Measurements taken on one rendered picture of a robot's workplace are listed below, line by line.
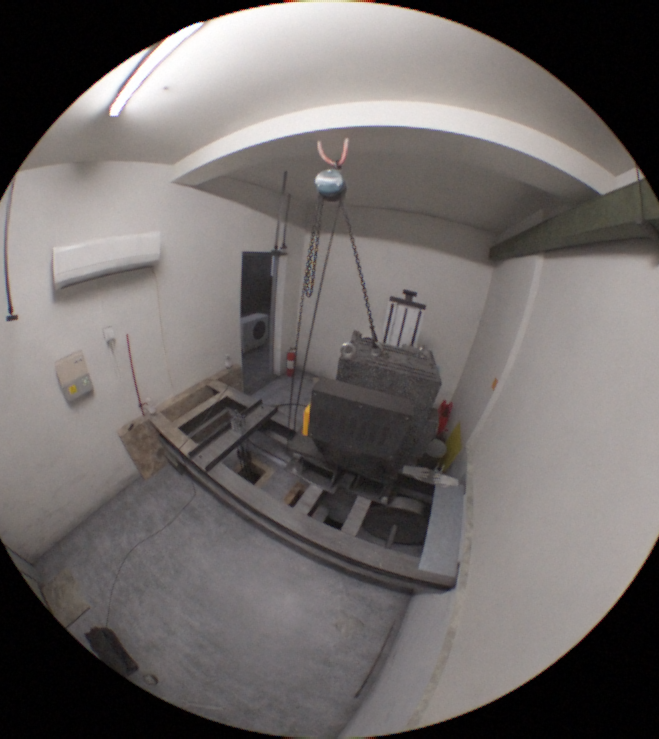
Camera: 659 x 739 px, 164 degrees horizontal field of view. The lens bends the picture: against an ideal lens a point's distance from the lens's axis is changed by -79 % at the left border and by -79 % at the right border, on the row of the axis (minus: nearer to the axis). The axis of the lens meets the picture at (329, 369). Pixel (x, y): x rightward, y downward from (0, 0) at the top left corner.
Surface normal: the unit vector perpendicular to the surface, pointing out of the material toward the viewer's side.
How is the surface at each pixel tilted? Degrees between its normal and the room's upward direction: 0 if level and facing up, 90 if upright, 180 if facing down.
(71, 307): 90
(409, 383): 90
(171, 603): 0
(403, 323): 90
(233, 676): 0
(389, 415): 90
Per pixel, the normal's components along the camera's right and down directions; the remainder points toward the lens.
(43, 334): 0.90, 0.30
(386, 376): -0.29, 0.41
